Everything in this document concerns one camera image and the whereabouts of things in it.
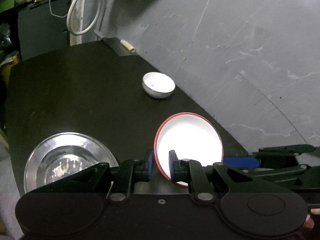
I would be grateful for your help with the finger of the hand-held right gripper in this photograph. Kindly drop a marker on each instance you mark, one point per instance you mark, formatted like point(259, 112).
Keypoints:
point(275, 173)
point(240, 162)

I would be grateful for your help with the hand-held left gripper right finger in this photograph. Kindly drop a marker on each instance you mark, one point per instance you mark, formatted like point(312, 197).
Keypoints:
point(173, 166)

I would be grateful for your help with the large steel plate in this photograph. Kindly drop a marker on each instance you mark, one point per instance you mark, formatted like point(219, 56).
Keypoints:
point(33, 160)

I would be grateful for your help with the yellow plastic bag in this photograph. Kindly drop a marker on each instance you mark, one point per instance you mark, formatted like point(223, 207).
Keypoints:
point(8, 65)

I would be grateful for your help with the dark cabinet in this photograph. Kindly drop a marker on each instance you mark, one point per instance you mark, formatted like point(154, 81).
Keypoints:
point(42, 30)

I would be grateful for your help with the steel bowl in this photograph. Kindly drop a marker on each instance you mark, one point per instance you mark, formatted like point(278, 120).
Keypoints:
point(65, 165)

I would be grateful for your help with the speckled white red-rimmed bowl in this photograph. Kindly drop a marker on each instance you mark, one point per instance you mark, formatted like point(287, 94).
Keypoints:
point(158, 85)

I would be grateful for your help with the green box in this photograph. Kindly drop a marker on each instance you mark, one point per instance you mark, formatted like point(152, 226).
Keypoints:
point(6, 5)

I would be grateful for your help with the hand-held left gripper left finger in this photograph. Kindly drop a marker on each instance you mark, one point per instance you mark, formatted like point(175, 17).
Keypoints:
point(150, 165)

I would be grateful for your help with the person's right hand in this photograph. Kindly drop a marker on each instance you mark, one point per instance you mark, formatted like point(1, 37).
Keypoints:
point(309, 223)

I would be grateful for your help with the dark plastic bag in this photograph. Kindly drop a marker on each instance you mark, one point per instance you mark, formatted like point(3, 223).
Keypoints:
point(5, 37)

